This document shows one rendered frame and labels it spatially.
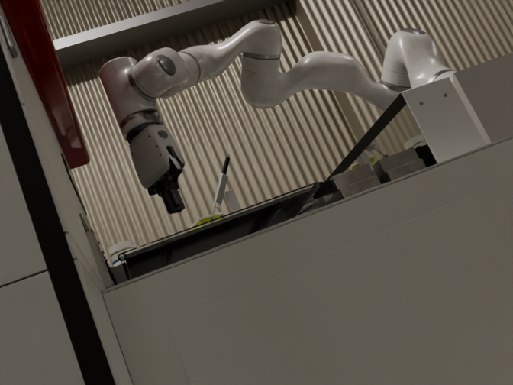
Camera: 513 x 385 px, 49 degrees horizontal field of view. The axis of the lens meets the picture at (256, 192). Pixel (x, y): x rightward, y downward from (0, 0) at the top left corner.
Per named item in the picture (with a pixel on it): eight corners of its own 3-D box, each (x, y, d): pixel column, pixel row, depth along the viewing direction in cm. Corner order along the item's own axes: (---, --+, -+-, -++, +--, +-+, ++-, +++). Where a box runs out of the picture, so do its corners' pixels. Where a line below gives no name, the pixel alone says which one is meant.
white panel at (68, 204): (48, 268, 47) (-72, -99, 56) (116, 334, 124) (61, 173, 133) (84, 255, 48) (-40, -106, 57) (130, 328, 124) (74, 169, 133)
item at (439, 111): (441, 168, 86) (401, 91, 89) (335, 245, 138) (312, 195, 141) (490, 150, 89) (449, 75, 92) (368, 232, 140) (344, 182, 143)
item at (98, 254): (102, 290, 83) (82, 231, 85) (121, 318, 124) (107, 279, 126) (114, 286, 83) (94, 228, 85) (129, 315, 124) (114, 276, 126)
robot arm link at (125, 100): (170, 109, 114) (140, 132, 118) (146, 56, 117) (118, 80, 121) (141, 105, 107) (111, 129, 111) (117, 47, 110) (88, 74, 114)
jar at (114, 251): (118, 280, 146) (106, 247, 148) (120, 284, 152) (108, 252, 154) (144, 270, 147) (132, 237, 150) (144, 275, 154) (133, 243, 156)
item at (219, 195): (224, 227, 136) (204, 178, 139) (223, 231, 140) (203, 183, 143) (247, 218, 138) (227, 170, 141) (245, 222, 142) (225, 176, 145)
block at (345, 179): (337, 189, 102) (331, 175, 103) (332, 195, 106) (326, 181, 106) (375, 176, 104) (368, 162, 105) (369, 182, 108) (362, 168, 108)
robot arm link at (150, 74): (228, 58, 133) (172, 87, 106) (182, 95, 140) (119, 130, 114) (205, 26, 131) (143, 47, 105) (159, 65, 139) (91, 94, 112)
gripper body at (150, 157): (171, 116, 112) (192, 165, 109) (145, 141, 118) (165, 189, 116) (140, 116, 106) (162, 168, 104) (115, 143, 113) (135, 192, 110)
